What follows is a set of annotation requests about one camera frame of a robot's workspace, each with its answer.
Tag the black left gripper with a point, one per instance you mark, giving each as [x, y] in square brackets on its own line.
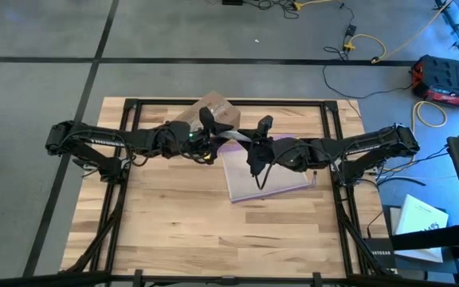
[199, 141]

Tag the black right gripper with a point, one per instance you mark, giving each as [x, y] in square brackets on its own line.
[267, 151]

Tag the grey box cutter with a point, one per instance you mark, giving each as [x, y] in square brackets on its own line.
[233, 135]

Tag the brown Sephora cardboard box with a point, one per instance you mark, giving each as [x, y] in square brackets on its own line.
[223, 105]

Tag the purple-edged mesh zip pouch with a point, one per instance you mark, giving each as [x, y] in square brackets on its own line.
[245, 179]

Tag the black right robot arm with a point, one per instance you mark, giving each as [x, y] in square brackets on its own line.
[353, 147]

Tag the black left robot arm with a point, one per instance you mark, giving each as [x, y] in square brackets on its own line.
[106, 139]

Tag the black power box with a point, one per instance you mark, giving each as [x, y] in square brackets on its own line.
[232, 2]

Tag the black power adapter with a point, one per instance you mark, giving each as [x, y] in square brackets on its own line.
[351, 30]

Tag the black Netgear device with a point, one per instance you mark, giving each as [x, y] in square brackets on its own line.
[381, 253]

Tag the white box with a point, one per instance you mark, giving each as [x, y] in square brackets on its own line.
[420, 223]

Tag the red black tool case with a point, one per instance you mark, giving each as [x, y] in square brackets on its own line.
[448, 77]

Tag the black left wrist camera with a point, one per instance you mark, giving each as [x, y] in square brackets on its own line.
[206, 117]

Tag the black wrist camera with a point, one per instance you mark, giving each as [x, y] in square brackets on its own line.
[206, 117]
[265, 124]

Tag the black table frame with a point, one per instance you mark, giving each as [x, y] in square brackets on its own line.
[229, 102]

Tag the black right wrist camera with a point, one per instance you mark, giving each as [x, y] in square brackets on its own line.
[265, 124]

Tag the black frame crossbar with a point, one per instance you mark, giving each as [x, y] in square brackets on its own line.
[54, 279]

